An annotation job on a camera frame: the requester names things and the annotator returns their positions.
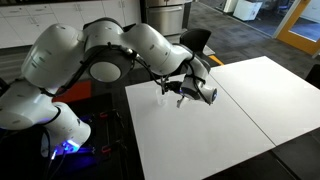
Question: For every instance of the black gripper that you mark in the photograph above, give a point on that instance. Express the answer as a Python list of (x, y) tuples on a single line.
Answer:
[(174, 87)]

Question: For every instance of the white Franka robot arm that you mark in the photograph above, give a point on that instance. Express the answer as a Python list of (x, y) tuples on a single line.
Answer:
[(56, 56)]

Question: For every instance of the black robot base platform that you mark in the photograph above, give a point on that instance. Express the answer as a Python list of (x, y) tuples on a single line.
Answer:
[(106, 133)]

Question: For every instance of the clear plastic cup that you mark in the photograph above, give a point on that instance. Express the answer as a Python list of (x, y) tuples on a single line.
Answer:
[(162, 100)]

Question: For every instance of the black chair with curved backrest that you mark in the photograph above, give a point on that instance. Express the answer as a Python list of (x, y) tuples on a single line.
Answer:
[(196, 38)]

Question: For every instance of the red clamp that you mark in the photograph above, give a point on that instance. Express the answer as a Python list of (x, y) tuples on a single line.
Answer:
[(106, 149), (104, 115)]

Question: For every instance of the stainless steel refrigerator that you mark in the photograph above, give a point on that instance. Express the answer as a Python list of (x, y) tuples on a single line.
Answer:
[(166, 16)]

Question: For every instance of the orange floor mat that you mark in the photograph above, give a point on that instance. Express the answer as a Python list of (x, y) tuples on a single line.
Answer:
[(76, 91)]

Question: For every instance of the small white box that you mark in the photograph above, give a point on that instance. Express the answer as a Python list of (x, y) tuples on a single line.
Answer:
[(230, 5)]

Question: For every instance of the large white box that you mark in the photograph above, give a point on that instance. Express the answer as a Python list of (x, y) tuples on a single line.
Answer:
[(247, 9)]

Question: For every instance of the orange door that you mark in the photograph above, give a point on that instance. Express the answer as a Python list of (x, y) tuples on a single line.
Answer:
[(300, 33)]

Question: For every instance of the white cabinet row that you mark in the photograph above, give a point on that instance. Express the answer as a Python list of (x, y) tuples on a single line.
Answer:
[(20, 23)]

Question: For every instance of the white wrist camera block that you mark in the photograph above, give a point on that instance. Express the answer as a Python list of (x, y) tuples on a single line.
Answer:
[(180, 100)]

